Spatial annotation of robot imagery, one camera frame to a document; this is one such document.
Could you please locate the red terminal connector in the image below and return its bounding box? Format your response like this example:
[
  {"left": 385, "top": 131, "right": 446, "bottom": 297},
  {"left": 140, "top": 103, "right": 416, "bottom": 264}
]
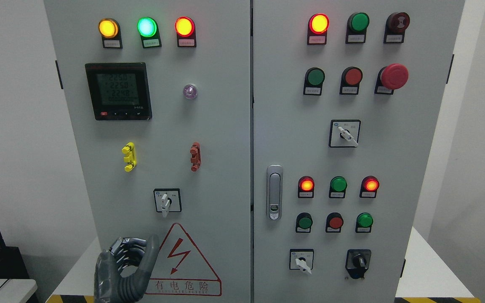
[{"left": 190, "top": 142, "right": 202, "bottom": 171}]

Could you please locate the red lit indicator lower right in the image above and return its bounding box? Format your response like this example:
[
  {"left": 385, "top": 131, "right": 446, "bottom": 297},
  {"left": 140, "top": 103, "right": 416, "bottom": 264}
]
[{"left": 360, "top": 175, "right": 380, "bottom": 198}]

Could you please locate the red push button upper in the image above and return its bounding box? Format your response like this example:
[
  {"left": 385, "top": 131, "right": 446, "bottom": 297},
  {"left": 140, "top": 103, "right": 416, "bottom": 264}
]
[{"left": 339, "top": 66, "right": 362, "bottom": 95}]

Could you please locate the black rotary switch bottom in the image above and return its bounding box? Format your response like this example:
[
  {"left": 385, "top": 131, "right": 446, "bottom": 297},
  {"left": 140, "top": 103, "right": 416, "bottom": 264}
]
[{"left": 345, "top": 249, "right": 372, "bottom": 279}]

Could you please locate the white side table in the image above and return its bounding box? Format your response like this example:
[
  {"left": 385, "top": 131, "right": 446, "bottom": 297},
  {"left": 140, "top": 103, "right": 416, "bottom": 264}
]
[{"left": 0, "top": 279, "right": 38, "bottom": 303}]

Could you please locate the dark red buzzer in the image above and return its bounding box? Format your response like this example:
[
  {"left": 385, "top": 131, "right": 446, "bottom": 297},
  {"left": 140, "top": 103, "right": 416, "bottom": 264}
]
[{"left": 384, "top": 12, "right": 410, "bottom": 44}]

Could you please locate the rotary selector switch door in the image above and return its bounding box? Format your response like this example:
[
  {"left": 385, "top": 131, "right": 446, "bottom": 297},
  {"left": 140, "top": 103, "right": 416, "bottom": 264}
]
[{"left": 154, "top": 188, "right": 182, "bottom": 218}]

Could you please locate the green indicator top right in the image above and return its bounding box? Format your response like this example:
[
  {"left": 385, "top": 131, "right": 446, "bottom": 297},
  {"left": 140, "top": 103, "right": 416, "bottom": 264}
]
[{"left": 345, "top": 12, "right": 370, "bottom": 44}]

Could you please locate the clear purple indicator lamp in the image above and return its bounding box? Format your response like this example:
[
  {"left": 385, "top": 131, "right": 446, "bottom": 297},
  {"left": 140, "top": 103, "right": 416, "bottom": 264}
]
[{"left": 183, "top": 84, "right": 198, "bottom": 100}]

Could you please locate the green indicator lower middle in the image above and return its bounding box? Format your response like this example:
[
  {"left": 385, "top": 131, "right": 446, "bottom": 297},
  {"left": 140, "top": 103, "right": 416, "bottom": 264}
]
[{"left": 329, "top": 176, "right": 348, "bottom": 198}]

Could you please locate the red electrical hazard sticker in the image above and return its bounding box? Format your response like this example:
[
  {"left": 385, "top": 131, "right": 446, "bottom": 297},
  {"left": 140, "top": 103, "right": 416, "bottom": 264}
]
[{"left": 146, "top": 223, "right": 222, "bottom": 297}]

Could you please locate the green push button upper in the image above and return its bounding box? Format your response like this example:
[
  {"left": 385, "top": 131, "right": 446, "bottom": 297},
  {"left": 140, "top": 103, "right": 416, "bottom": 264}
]
[{"left": 303, "top": 67, "right": 325, "bottom": 96}]

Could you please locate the red lit indicator lower left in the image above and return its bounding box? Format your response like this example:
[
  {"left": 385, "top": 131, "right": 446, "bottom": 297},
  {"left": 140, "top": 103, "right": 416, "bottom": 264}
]
[{"left": 298, "top": 176, "right": 315, "bottom": 198}]

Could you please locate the red lit indicator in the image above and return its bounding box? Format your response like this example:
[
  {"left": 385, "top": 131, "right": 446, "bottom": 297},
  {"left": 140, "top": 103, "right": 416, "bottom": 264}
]
[
  {"left": 360, "top": 175, "right": 380, "bottom": 198},
  {"left": 298, "top": 176, "right": 315, "bottom": 198},
  {"left": 307, "top": 13, "right": 330, "bottom": 45}
]

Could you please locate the white rotary switch bottom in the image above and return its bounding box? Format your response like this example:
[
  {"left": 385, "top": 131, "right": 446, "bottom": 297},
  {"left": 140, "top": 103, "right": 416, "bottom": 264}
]
[{"left": 289, "top": 249, "right": 315, "bottom": 275}]

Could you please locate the white rotary switch upper right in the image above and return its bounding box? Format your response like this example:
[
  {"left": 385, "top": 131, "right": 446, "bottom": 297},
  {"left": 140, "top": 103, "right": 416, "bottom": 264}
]
[{"left": 328, "top": 120, "right": 361, "bottom": 148}]

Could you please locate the green push button lower left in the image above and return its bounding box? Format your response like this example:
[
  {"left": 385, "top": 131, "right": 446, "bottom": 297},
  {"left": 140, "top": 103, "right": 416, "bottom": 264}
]
[{"left": 295, "top": 212, "right": 313, "bottom": 233}]

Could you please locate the red lit indicator top right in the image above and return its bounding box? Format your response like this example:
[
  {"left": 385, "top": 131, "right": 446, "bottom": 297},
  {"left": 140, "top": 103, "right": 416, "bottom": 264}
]
[{"left": 307, "top": 13, "right": 330, "bottom": 45}]

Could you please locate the green push button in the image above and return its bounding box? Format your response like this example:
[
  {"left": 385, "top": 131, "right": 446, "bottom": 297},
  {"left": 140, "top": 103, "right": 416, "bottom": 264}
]
[
  {"left": 355, "top": 213, "right": 374, "bottom": 233},
  {"left": 303, "top": 67, "right": 325, "bottom": 96},
  {"left": 295, "top": 212, "right": 313, "bottom": 233}
]

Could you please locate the grey electrical cabinet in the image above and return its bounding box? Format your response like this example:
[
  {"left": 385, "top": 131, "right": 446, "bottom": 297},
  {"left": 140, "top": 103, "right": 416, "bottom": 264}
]
[{"left": 44, "top": 0, "right": 465, "bottom": 303}]

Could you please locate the red push button lower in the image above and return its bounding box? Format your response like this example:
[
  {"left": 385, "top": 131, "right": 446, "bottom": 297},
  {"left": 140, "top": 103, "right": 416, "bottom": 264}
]
[{"left": 325, "top": 212, "right": 344, "bottom": 233}]

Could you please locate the yellow indicator light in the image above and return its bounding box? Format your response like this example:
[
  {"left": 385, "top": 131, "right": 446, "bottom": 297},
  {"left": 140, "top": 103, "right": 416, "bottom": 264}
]
[{"left": 98, "top": 19, "right": 123, "bottom": 49}]

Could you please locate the red push button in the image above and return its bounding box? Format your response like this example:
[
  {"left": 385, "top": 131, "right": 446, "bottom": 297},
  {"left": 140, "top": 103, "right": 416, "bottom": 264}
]
[
  {"left": 325, "top": 212, "right": 344, "bottom": 233},
  {"left": 339, "top": 66, "right": 362, "bottom": 95}
]

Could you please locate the red indicator light left door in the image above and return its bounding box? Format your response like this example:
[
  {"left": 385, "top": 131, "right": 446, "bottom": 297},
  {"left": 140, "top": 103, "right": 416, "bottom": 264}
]
[{"left": 174, "top": 16, "right": 197, "bottom": 48}]

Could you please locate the white rotary switch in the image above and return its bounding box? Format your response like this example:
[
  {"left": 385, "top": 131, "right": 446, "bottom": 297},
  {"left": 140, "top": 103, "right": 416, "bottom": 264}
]
[
  {"left": 289, "top": 249, "right": 315, "bottom": 275},
  {"left": 328, "top": 120, "right": 361, "bottom": 148}
]

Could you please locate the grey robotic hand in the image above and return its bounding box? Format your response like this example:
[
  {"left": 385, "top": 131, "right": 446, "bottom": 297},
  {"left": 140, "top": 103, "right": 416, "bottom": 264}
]
[{"left": 94, "top": 234, "right": 159, "bottom": 303}]

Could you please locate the green push button lower right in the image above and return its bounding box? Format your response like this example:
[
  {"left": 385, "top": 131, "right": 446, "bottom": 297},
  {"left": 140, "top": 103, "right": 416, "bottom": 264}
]
[{"left": 355, "top": 213, "right": 374, "bottom": 233}]

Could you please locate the yellow terminal connector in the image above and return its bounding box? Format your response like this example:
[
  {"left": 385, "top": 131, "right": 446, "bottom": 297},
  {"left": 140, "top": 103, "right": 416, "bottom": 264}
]
[{"left": 121, "top": 142, "right": 137, "bottom": 172}]

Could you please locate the black digital power meter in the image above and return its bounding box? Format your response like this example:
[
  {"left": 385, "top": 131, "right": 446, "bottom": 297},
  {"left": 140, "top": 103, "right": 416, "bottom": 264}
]
[{"left": 85, "top": 62, "right": 152, "bottom": 121}]

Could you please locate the silver door lock handle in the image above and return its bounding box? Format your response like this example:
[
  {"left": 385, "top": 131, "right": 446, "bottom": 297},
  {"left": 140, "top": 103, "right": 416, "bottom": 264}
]
[{"left": 267, "top": 165, "right": 283, "bottom": 220}]

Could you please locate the green lit indicator light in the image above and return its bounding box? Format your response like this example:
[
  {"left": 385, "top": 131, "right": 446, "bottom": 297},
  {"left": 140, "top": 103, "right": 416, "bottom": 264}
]
[{"left": 137, "top": 17, "right": 162, "bottom": 48}]

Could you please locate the red emergency stop button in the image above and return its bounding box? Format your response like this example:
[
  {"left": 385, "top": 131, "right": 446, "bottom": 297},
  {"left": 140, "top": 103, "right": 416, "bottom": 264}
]
[{"left": 375, "top": 63, "right": 409, "bottom": 95}]

